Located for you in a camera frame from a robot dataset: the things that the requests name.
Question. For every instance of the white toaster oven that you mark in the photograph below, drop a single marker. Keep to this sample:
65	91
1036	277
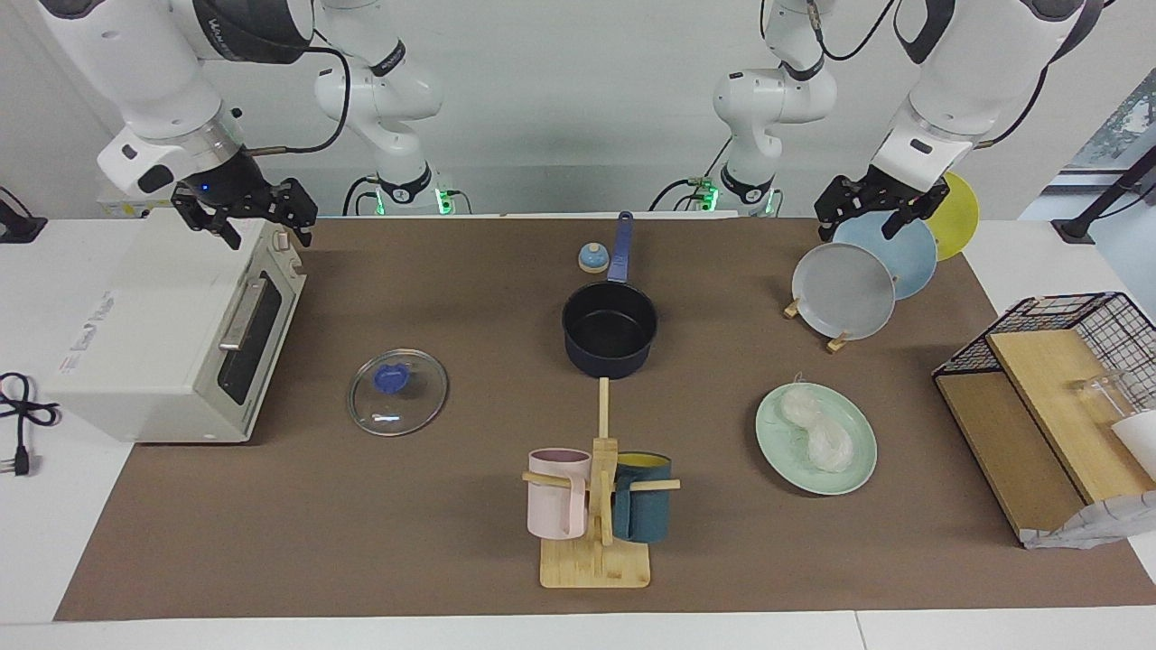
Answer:
153	343

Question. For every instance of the light wooden board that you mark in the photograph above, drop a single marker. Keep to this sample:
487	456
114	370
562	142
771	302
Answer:
1057	388

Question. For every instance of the light blue plate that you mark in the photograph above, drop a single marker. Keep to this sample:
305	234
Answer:
908	257

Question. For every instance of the grey plate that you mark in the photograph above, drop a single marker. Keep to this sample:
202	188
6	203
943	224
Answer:
844	293

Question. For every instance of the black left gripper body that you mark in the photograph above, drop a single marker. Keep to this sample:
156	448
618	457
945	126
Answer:
890	185

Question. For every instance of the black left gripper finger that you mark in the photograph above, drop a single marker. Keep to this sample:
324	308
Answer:
831	203
921	203

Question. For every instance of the dark brown wooden board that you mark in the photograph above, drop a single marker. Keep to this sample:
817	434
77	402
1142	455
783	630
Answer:
1002	442

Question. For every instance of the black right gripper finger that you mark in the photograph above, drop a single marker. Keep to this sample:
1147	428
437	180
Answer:
212	219
298	203

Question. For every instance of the wooden mug tree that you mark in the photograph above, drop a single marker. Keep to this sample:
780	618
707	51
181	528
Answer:
596	564

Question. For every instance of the wooden plate rack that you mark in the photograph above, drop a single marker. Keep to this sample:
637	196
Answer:
835	344

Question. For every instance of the glass lid with blue knob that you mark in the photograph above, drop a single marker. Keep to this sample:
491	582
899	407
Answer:
397	406

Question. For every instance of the white cup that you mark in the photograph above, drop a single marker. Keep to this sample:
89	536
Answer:
1140	442

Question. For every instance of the pink mug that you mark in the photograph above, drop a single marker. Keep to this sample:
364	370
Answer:
553	506

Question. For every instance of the light green plate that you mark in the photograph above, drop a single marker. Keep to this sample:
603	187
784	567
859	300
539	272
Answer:
786	451

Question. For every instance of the black clamp stand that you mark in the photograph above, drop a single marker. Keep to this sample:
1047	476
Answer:
1106	194
18	226

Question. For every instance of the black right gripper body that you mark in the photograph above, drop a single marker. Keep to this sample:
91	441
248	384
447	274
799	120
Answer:
226	181

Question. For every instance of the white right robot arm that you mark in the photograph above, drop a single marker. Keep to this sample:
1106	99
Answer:
135	72

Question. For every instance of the clear glass cup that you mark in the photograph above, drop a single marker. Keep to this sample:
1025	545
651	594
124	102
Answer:
1106	393

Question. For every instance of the brown table mat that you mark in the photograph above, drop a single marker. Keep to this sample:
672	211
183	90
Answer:
361	533

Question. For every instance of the yellow plate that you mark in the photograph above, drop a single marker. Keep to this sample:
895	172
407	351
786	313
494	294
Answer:
962	226

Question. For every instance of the dark teal mug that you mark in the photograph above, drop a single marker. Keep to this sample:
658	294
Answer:
646	510

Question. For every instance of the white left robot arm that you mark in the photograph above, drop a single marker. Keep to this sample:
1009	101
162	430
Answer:
966	63

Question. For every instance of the grey white plastic bag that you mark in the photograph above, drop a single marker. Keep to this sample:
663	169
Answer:
1102	524

